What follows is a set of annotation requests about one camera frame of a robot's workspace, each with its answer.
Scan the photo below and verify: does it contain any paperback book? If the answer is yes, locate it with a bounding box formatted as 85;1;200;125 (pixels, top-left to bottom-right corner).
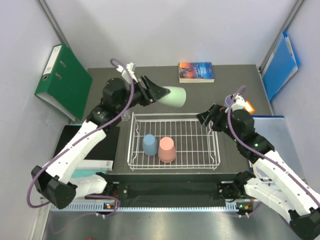
178;62;215;84

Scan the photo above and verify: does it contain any teal notebook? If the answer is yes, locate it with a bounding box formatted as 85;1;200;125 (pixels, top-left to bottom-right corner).
72;137;110;178

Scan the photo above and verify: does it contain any white cable duct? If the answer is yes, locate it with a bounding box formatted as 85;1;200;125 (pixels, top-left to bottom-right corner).
49;201;253;212

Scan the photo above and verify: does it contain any orange card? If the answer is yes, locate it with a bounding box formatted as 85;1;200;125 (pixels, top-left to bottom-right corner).
244;100;255;114

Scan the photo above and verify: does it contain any white wire dish rack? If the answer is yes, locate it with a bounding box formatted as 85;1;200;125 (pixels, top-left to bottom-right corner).
127;113;221;170

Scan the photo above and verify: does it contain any green plastic cup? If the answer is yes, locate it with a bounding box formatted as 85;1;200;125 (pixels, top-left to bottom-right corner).
158;86;187;108

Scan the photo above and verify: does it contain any purple plastic cup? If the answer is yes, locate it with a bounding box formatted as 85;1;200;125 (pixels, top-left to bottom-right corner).
224;94;235;108

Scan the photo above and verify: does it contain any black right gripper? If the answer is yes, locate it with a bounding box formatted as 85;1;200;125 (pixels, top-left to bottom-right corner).
196;103;242;144

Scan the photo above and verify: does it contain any black book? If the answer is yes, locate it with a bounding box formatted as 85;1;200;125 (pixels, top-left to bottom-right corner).
53;124;120;173

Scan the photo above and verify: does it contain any black base bar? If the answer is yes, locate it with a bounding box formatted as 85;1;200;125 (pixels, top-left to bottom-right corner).
85;171;253;203

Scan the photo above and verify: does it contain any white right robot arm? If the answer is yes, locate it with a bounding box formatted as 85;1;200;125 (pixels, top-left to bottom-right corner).
196;93;320;240

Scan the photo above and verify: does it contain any pink plastic cup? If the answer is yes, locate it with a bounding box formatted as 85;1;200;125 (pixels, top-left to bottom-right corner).
158;136;176;163

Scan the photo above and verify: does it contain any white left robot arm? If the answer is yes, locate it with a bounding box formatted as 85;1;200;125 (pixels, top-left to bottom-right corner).
31;65;171;210

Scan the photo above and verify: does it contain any clear glass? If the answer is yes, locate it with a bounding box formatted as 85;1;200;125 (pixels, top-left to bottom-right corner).
121;110;131;122

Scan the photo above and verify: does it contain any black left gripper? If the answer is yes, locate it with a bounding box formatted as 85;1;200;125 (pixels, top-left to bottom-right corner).
118;75;171;113

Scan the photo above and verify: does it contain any green ring binder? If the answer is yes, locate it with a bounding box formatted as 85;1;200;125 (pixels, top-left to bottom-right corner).
34;44;93;121

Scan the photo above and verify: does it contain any blue folder on wall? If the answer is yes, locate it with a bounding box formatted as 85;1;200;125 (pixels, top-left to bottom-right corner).
262;31;300;101

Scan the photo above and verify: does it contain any blue plastic cup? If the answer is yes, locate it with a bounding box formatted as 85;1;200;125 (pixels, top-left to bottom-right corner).
142;134;159;156

